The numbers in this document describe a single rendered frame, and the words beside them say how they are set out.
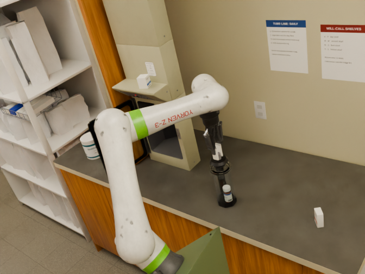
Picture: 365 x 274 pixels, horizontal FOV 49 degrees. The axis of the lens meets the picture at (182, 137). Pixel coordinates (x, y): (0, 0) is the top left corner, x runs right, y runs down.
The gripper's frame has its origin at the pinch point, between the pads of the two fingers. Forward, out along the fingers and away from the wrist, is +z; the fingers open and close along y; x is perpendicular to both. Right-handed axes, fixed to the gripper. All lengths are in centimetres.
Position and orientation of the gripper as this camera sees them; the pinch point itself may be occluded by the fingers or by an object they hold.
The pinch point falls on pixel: (216, 151)
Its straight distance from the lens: 191.3
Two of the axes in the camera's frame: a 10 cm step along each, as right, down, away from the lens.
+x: 7.7, 1.8, -6.1
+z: 2.1, 8.3, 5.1
